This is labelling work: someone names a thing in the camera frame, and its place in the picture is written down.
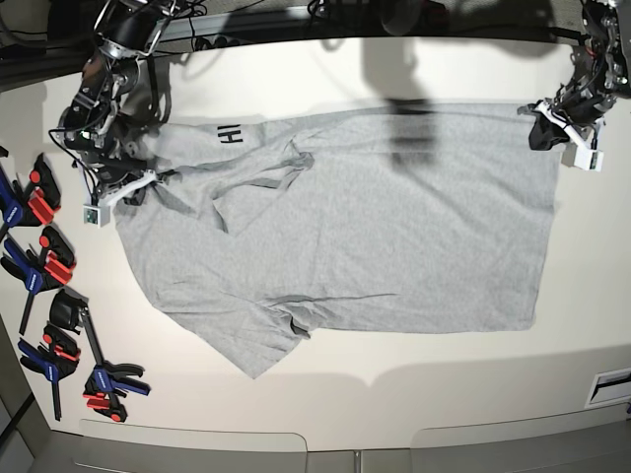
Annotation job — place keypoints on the grey T-shirt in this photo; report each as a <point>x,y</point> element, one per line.
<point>412,219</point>

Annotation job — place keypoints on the blue red bar clamp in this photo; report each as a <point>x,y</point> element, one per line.
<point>33,205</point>
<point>51,269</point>
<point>108,382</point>
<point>56,358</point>

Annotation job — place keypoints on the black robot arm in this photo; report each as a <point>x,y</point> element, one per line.
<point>601,78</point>
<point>93,130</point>

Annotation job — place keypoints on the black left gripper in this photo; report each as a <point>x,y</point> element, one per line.
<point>569,110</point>

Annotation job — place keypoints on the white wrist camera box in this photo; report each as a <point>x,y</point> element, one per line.
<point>96,215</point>
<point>582,158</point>

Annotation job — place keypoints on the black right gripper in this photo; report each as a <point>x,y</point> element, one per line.
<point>118,176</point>

